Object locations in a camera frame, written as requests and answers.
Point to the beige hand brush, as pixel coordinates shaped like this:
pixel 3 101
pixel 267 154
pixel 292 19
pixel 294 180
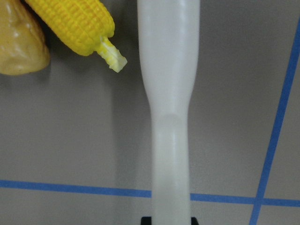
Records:
pixel 168 32

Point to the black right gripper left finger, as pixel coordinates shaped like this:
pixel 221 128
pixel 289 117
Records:
pixel 146 221

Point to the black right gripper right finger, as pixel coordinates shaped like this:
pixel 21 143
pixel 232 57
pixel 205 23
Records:
pixel 194 221

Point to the yellow toy corn cob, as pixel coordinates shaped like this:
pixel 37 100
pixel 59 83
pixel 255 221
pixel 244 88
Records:
pixel 85 26

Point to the brown toy potato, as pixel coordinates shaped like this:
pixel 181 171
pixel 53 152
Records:
pixel 22 42

